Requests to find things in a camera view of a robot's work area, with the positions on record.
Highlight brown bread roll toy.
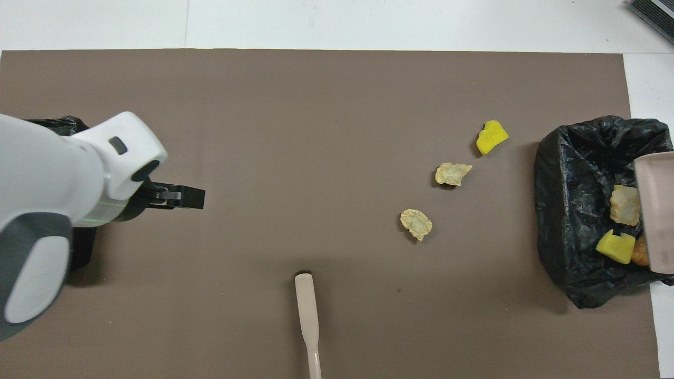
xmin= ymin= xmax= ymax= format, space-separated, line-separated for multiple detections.
xmin=631 ymin=236 xmax=651 ymax=266

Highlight beige plastic dustpan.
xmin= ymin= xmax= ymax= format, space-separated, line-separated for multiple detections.
xmin=633 ymin=152 xmax=674 ymax=274

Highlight green and yellow sponge piece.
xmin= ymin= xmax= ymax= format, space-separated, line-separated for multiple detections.
xmin=596 ymin=229 xmax=636 ymax=265

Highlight dark grey striped object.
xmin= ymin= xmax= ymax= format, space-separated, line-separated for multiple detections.
xmin=628 ymin=0 xmax=674 ymax=45

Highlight striped orange beige foam roll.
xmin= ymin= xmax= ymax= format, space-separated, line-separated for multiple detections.
xmin=610 ymin=187 xmax=641 ymax=227

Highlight brown table mat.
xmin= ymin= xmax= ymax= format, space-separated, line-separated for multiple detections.
xmin=0 ymin=49 xmax=661 ymax=379

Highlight black plastic bag bin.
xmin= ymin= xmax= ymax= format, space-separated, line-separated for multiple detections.
xmin=533 ymin=115 xmax=674 ymax=310
xmin=24 ymin=116 xmax=101 ymax=274

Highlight rounded beige scrap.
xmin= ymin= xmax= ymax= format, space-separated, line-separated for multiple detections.
xmin=400 ymin=209 xmax=433 ymax=242

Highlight yellow sponge chunk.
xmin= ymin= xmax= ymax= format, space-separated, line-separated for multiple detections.
xmin=476 ymin=120 xmax=510 ymax=156

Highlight beige hand brush black bristles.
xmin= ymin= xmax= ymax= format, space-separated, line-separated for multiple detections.
xmin=294 ymin=271 xmax=323 ymax=379

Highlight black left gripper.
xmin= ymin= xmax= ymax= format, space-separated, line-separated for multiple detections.
xmin=125 ymin=181 xmax=206 ymax=222

